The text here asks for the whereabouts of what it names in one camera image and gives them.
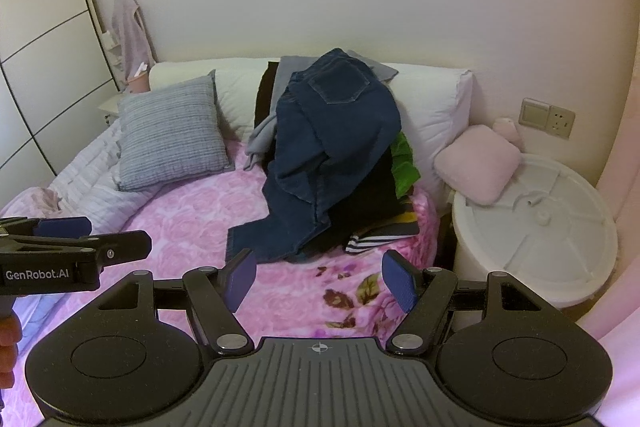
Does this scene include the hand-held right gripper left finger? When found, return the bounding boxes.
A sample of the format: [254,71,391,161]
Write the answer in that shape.
[94,248,257,356]

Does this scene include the pink curtain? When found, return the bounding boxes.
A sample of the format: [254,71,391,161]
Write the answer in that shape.
[595,107,640,427]

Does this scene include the white round table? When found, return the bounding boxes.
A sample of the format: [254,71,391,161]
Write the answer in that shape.
[451,153,618,308]

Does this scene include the white wardrobe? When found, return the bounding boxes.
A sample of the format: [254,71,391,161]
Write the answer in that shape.
[0,0,123,188]

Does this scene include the pink hanging garment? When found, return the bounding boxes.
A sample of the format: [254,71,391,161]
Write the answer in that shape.
[111,0,153,80]

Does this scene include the grey striped pillow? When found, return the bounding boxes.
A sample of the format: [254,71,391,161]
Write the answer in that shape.
[116,70,236,192]

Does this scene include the black white striped garment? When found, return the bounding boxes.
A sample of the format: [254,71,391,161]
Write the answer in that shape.
[344,227,420,254]

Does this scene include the white pillows at headboard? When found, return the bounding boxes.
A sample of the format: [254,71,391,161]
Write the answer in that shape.
[148,57,475,218]

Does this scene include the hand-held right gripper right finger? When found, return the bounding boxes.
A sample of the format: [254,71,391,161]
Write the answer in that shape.
[381,251,557,355]

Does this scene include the beige wall switch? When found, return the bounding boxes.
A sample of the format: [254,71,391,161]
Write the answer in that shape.
[518,97,551,130]

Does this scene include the dark blue jeans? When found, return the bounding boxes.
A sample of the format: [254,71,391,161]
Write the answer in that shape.
[226,48,402,264]

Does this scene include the beige wall socket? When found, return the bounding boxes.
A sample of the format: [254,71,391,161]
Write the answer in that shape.
[547,104,576,140]

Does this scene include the white rack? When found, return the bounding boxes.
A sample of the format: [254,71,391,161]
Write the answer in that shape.
[102,29,126,90]

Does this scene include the pink square cushion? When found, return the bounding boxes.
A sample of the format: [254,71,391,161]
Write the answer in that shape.
[434,124,522,206]

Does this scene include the person's left hand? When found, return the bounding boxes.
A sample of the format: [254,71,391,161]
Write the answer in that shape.
[0,317,23,393]

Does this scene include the white nightstand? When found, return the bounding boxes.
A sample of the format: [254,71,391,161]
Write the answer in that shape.
[97,89,151,126]

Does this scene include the green garment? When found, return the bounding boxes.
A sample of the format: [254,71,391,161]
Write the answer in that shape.
[390,132,420,198]

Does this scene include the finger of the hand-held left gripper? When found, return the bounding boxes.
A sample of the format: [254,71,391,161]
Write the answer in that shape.
[0,230,153,266]
[0,216,94,240]

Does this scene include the pink floral blanket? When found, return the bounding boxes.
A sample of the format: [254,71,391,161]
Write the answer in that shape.
[0,139,441,343]

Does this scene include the lilac folded quilt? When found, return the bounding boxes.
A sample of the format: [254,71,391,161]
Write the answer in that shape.
[0,187,68,223]

